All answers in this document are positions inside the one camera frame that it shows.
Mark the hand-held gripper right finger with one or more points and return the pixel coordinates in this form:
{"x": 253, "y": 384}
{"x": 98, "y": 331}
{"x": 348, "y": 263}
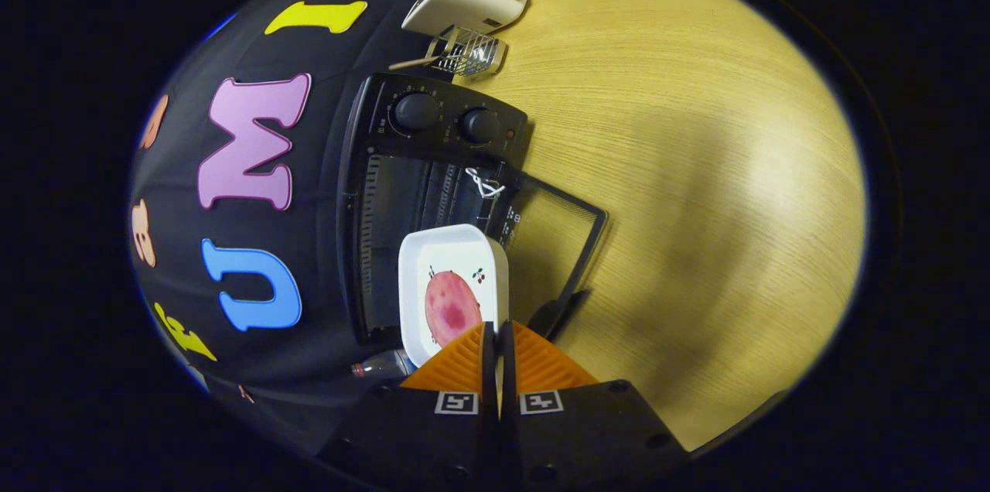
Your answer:
{"x": 572, "y": 430}

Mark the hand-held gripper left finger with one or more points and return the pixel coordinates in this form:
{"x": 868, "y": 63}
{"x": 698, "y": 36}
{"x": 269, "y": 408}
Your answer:
{"x": 433, "y": 438}

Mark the pink ham slice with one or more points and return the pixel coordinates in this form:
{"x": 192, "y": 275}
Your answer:
{"x": 452, "y": 306}

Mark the white rectangular food plate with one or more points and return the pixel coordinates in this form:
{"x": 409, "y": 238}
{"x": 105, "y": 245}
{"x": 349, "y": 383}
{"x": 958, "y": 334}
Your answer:
{"x": 456, "y": 252}

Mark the black toaster oven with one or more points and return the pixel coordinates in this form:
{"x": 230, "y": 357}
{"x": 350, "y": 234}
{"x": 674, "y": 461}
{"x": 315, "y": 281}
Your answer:
{"x": 433, "y": 128}

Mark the white pop-up toaster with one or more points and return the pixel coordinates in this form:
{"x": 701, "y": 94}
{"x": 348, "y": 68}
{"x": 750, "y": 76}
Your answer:
{"x": 464, "y": 5}

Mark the clear plastic water bottle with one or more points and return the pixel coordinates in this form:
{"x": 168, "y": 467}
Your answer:
{"x": 383, "y": 365}

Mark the reddish cloth clip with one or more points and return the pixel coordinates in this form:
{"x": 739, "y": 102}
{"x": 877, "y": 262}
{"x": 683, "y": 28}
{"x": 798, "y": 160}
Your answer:
{"x": 246, "y": 394}

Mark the wooden stick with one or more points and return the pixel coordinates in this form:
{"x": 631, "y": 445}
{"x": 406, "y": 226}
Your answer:
{"x": 410, "y": 63}

